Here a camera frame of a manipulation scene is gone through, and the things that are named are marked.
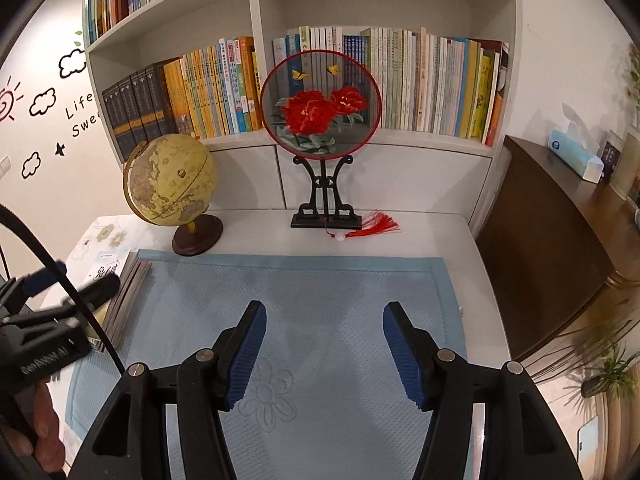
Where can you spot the pale standing card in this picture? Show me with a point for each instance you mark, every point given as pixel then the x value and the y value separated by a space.
pixel 627 170

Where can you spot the sun wall sticker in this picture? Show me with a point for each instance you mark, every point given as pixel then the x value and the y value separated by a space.
pixel 10 102

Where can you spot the brown wooden cabinet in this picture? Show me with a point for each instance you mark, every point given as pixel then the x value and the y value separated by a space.
pixel 540 250

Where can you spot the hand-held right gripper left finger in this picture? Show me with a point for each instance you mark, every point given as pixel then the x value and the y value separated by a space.
pixel 247 355

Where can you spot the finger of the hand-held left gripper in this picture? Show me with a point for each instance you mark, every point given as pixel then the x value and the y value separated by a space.
pixel 100 290
pixel 45 276

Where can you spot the green potted floor plant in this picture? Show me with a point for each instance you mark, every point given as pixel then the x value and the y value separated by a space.
pixel 610 375

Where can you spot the black star wall sticker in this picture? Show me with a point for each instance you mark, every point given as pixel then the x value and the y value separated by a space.
pixel 60 149

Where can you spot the wall switch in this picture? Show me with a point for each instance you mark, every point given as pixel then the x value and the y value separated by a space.
pixel 4 166

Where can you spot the red tassel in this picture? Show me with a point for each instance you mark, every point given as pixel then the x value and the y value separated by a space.
pixel 380 222

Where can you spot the light blue quilted mat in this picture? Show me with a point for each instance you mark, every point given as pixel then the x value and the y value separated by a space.
pixel 325 290

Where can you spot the green plant on cabinet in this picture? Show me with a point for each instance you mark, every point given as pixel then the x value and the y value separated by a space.
pixel 632 80

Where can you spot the small dark standing card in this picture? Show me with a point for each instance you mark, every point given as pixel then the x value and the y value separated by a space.
pixel 611 155

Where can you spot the cloud wall sticker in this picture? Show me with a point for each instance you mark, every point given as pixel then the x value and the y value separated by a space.
pixel 73 64
pixel 42 101
pixel 31 165

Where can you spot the green leaf wall sticker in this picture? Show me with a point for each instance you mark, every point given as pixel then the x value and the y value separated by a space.
pixel 78 40

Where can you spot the black lettering wall sticker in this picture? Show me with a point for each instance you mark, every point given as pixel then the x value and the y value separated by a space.
pixel 82 115

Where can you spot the yellow globe on wooden base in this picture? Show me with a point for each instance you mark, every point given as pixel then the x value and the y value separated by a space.
pixel 170 180

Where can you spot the light blue tissue box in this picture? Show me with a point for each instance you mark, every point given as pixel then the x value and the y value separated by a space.
pixel 575 155

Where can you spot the stack of books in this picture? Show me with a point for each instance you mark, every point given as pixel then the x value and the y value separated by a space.
pixel 117 285

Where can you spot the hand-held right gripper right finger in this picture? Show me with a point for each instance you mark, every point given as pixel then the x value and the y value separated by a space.
pixel 402 355

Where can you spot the round embroidered flower fan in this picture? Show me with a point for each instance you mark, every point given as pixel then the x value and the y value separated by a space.
pixel 320 110

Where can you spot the person's left hand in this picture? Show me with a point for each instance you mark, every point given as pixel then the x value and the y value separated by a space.
pixel 47 430

